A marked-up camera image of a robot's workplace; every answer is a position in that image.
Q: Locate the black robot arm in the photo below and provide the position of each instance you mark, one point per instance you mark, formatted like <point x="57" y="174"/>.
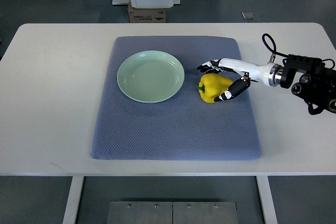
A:
<point x="307" y="77"/>

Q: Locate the white table leg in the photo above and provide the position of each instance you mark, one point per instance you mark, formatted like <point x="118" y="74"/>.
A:
<point x="73" y="200"/>
<point x="266" y="200"/>

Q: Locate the yellow bell pepper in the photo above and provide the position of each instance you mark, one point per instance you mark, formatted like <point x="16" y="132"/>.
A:
<point x="212" y="85"/>

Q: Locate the right white table leg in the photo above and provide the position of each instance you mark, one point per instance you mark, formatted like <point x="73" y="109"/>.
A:
<point x="266" y="200"/>

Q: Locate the blue textured mat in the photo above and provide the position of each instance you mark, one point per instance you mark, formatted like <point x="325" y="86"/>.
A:
<point x="183" y="127"/>

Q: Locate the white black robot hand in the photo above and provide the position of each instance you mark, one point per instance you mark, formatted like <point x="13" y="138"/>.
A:
<point x="242" y="74"/>

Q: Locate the left white table leg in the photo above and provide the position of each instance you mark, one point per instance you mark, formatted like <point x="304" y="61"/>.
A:
<point x="73" y="200"/>

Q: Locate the cardboard box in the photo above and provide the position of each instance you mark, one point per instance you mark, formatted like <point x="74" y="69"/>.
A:
<point x="146" y="15"/>

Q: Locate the light green plate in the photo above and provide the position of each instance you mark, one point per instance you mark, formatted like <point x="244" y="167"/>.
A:
<point x="150" y="76"/>

